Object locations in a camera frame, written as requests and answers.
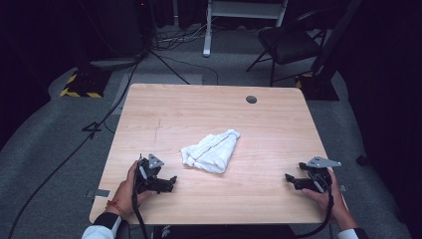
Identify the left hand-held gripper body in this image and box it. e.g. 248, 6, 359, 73
134, 152, 167, 195

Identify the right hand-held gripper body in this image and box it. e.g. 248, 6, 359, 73
298, 155, 342, 194

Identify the white towel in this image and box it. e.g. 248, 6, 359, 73
180, 128, 242, 174

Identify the person's left hand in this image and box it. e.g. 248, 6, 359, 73
106, 160, 157, 219

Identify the person's right hand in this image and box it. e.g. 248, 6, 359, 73
302, 167, 360, 232

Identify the black yellow striped base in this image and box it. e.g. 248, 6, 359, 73
59, 68, 112, 100
295, 72, 340, 102

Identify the black folding chair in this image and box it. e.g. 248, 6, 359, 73
246, 9, 328, 88

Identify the black slanted stand pole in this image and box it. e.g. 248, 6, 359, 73
312, 0, 364, 77

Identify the dark tall equipment stand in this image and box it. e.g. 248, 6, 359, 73
78, 0, 155, 70

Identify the right hand-held gripper cable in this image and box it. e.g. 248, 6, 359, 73
296, 187, 335, 239

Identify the hand-held gripper cable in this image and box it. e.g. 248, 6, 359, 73
130, 180, 149, 239
296, 187, 335, 239

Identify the left hand-held gripper cable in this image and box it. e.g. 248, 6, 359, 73
130, 180, 149, 239

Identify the red bracelet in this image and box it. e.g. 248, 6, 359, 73
105, 198, 125, 219

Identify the long black floor cable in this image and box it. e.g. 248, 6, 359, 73
7, 61, 142, 239

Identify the thin black floor cable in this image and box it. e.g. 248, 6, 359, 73
158, 53, 220, 87

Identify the bundle of floor cables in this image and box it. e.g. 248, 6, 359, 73
151, 22, 215, 52

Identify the white metal stand frame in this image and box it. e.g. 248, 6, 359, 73
202, 0, 289, 58

